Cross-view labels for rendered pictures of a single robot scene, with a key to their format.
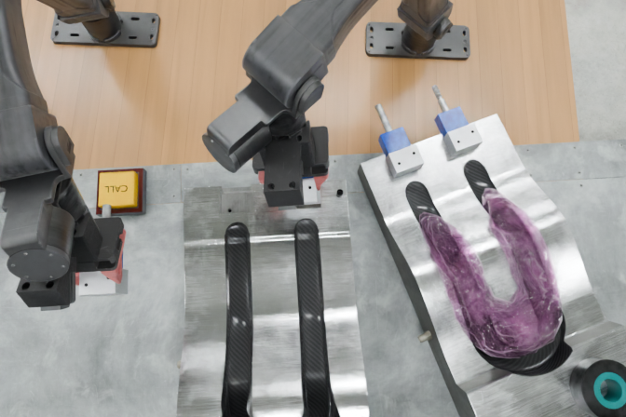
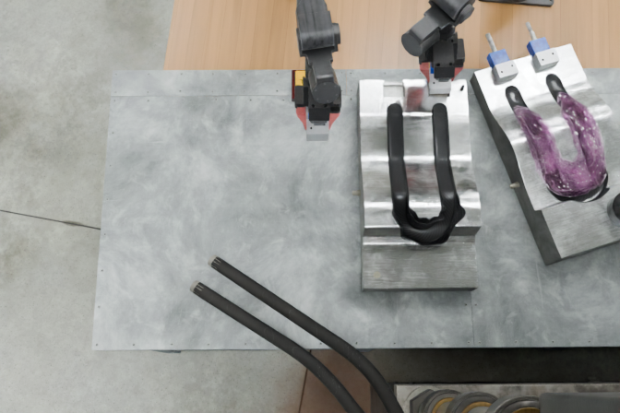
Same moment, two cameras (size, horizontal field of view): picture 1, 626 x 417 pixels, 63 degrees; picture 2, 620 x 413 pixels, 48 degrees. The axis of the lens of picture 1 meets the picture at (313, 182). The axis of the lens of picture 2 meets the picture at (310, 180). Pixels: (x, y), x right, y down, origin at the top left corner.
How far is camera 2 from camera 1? 0.96 m
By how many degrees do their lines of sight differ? 2
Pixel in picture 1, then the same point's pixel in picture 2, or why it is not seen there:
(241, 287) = (397, 144)
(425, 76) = (519, 17)
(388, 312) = (489, 173)
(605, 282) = not seen: outside the picture
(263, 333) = (411, 171)
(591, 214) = not seen: outside the picture
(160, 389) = (336, 212)
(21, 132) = (325, 24)
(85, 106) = (278, 27)
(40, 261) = (328, 89)
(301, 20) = not seen: outside the picture
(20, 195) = (316, 57)
